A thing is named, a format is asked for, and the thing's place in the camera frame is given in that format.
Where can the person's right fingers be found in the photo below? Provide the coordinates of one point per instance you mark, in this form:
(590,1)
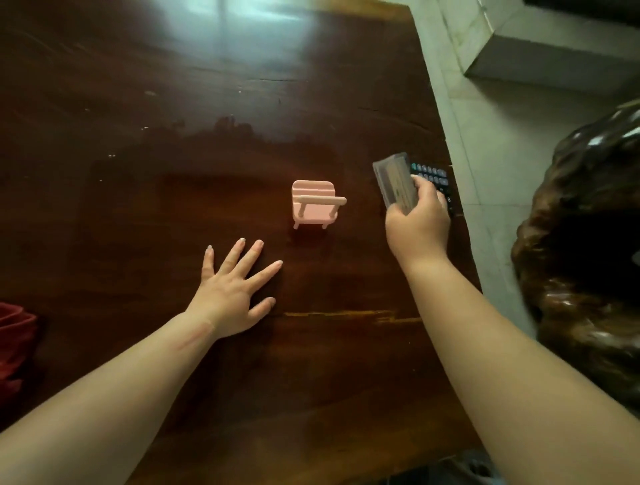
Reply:
(426,189)

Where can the person's left little finger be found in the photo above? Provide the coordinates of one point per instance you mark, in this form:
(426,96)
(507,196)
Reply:
(208,262)

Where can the grey stone step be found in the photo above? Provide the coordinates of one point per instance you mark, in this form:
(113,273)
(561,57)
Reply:
(545,42)

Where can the pink chair-shaped phone stand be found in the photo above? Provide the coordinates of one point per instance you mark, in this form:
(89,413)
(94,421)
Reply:
(315,204)

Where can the red cloth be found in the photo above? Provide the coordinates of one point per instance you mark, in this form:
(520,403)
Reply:
(14,344)

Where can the black calculator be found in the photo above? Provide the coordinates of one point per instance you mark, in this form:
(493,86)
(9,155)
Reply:
(436,181)

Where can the person's left hand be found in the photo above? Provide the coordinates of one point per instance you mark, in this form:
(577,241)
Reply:
(227,295)

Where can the person's left middle finger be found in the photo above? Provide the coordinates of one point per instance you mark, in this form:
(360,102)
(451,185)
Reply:
(248,258)

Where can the person's right forearm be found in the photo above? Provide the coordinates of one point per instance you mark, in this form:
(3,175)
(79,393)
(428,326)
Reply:
(520,379)

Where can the person's left thumb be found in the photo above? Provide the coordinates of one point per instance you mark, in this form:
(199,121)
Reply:
(262,308)

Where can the clear plastic card box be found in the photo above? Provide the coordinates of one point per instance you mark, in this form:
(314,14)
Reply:
(395,182)

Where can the person's right hand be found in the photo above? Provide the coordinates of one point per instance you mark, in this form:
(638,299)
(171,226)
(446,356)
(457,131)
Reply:
(420,227)

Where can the person's left forearm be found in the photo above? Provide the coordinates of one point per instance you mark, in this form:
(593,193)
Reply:
(100,399)

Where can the dark carved wood stool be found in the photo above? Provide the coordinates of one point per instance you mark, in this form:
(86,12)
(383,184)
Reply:
(585,260)

